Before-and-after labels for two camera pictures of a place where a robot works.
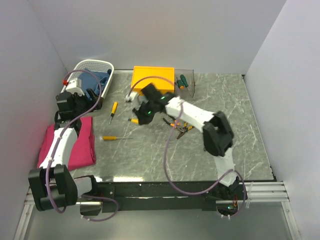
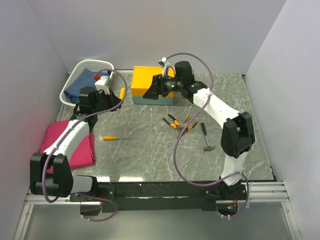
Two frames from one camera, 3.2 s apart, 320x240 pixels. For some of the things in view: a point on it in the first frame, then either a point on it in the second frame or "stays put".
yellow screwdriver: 114,138 stays put
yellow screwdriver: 114,110 → 122,93
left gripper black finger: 94,98 → 112,101
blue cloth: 95,80 stays put
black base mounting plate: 156,196 stays put
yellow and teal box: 163,77 stays put
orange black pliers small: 174,124 stays put
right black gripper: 143,118 → 157,87
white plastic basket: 95,65 stays put
